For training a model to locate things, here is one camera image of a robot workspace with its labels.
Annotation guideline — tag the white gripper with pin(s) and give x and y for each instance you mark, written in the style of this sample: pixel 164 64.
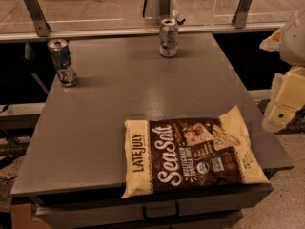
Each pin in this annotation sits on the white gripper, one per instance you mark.
pixel 294 40

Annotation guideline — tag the crushed 7up can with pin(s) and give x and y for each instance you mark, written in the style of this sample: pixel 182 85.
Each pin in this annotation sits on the crushed 7up can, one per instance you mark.
pixel 168 34

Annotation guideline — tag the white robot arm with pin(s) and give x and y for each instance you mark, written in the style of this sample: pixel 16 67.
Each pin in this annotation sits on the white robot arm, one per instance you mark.
pixel 292 48

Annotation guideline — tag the brown sea salt chip bag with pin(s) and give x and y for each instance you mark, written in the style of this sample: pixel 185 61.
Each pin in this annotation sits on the brown sea salt chip bag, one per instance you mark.
pixel 189 153

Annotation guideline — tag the crushed blue soda can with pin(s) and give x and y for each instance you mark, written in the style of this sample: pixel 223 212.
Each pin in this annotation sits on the crushed blue soda can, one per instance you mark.
pixel 61 60

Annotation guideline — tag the right metal rail bracket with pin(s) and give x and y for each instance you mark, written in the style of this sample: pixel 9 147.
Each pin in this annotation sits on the right metal rail bracket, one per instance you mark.
pixel 240 17

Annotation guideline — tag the metal rail bracket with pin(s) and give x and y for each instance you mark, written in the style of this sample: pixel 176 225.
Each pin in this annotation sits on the metal rail bracket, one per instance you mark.
pixel 240 17
pixel 164 7
pixel 40 23

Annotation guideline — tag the middle metal rail bracket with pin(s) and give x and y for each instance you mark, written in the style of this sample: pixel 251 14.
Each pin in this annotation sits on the middle metal rail bracket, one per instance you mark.
pixel 164 7

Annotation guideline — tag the grey drawer with handle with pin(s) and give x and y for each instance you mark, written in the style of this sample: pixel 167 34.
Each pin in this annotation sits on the grey drawer with handle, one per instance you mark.
pixel 215 208

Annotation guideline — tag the left metal rail bracket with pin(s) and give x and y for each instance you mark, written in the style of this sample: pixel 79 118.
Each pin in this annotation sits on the left metal rail bracket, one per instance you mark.
pixel 40 23

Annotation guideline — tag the metal rail bar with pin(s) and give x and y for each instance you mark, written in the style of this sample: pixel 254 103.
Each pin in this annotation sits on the metal rail bar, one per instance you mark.
pixel 71 35

